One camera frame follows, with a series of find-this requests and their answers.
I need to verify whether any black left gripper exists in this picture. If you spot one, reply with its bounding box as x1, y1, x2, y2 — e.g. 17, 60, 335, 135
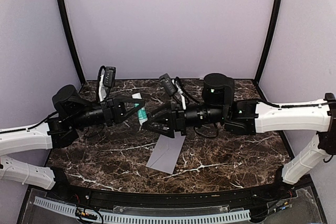
70, 93, 145, 129

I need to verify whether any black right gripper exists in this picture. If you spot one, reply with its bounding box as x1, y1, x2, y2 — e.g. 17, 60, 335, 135
142, 100, 227, 138

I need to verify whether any small white-capped glue bottle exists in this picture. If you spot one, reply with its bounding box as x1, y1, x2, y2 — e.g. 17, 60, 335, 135
132, 93, 148, 126

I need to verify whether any grey paper envelope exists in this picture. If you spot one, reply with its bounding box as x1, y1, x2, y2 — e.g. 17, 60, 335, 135
146, 132, 186, 175

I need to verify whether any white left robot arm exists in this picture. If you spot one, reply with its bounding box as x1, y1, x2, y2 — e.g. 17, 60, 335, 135
1, 84, 145, 201

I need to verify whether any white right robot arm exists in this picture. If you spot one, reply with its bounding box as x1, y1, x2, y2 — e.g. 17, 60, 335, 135
143, 73, 335, 200

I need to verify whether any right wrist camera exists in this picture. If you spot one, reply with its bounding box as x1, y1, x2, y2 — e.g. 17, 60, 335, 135
159, 73, 186, 109

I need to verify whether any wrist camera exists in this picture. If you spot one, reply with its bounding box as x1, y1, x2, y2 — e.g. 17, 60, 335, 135
159, 73, 186, 109
96, 66, 117, 102

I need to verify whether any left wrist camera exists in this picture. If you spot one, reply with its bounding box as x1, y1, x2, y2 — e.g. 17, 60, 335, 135
96, 66, 117, 102

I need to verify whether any white slotted cable duct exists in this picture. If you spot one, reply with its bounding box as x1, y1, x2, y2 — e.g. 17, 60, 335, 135
33, 196, 251, 224

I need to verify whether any black front rail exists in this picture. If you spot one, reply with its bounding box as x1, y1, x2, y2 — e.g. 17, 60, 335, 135
28, 176, 297, 211

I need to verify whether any black left frame post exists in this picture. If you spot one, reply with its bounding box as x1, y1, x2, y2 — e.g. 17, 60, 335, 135
57, 0, 86, 85

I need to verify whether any black frame corner post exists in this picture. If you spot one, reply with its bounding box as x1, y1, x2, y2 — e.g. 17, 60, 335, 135
254, 0, 281, 86

